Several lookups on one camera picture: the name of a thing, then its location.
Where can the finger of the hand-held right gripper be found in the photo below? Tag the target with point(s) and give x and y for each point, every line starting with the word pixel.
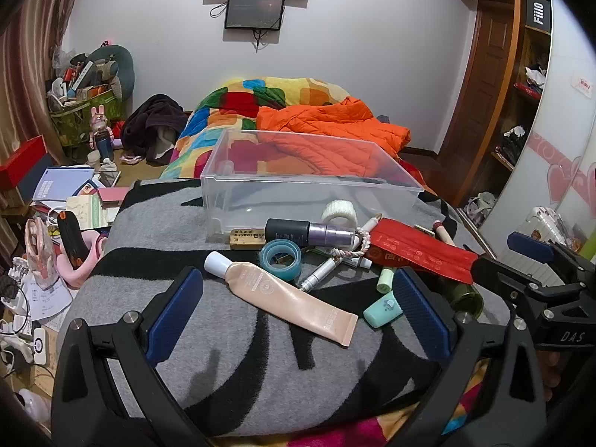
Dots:
pixel 531 247
pixel 493 274

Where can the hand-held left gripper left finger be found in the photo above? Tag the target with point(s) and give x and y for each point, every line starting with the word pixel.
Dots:
pixel 177 316

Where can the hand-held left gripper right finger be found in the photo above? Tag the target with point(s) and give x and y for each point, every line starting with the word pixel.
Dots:
pixel 419 316

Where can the dark green bottle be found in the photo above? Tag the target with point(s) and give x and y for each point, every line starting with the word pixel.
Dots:
pixel 465 298

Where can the mint green container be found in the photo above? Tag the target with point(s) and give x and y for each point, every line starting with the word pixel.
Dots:
pixel 379 312

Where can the brown lipstick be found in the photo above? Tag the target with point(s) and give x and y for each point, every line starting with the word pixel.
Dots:
pixel 442 232

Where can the red paper packet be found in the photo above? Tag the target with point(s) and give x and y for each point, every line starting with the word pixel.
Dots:
pixel 419 249

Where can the tan rubber eraser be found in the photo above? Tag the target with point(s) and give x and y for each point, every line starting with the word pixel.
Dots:
pixel 247 240

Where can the white marker stick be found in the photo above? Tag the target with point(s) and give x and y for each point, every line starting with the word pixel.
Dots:
pixel 370 225

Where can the beige cosmetic tube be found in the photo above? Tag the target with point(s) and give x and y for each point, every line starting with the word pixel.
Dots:
pixel 279 295

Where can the blue tape roll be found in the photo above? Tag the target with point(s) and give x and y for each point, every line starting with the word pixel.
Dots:
pixel 267 260

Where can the clear plastic storage bin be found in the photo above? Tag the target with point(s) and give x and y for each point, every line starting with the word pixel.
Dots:
pixel 242 209

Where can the white tape roll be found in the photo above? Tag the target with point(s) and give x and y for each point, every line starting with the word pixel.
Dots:
pixel 340 214

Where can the dark purple spray bottle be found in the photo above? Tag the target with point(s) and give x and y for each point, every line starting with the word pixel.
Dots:
pixel 288 230

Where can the person's right hand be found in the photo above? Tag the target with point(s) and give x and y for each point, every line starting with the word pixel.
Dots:
pixel 552 375

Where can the white suitcase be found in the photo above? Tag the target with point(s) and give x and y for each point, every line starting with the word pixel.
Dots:
pixel 535 223

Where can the light green stick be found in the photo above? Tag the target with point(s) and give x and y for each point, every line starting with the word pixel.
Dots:
pixel 386 281

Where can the white green tube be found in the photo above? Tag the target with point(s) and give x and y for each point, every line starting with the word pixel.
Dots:
pixel 358 263

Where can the pink curved massager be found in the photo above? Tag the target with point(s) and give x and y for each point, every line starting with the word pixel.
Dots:
pixel 79 277

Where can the black orange tool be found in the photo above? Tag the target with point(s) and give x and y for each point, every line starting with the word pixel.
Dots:
pixel 72 237

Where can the pink book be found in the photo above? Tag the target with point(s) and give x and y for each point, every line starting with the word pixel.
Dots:
pixel 111 194

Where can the white round-button device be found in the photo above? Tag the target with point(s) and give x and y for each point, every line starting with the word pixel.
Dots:
pixel 39 344

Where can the white green book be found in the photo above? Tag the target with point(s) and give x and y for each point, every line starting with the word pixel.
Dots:
pixel 84 209

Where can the pink bag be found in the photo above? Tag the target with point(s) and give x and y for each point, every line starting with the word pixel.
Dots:
pixel 42 247

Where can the wooden door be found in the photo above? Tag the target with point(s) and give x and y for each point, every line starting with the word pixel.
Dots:
pixel 484 79

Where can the blue notebook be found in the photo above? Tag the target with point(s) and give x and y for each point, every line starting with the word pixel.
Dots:
pixel 60 184

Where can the blue bottle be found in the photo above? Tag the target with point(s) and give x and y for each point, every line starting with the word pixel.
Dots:
pixel 103 146

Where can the white wardrobe door pink hearts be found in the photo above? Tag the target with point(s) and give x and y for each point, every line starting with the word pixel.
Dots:
pixel 568 56

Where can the colourful patchwork quilt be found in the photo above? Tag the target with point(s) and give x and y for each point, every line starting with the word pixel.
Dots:
pixel 219 121

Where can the wooden shelf unit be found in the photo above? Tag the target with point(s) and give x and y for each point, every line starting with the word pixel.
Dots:
pixel 521 46

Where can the dark clothes pile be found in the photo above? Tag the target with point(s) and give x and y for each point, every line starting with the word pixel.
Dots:
pixel 153 116

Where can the pink rabbit toy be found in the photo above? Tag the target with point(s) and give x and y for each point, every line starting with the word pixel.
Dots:
pixel 98 121

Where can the orange down jacket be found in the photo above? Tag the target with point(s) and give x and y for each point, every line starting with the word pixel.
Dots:
pixel 326 121

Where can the green box of clutter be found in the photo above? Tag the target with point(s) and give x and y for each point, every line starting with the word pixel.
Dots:
pixel 70 125

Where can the red box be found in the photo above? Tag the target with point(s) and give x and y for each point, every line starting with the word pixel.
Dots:
pixel 23 158

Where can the grey green neck pillow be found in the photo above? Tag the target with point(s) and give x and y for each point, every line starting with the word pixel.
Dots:
pixel 123 65

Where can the striped curtain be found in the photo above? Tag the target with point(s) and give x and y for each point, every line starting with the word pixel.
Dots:
pixel 28 56

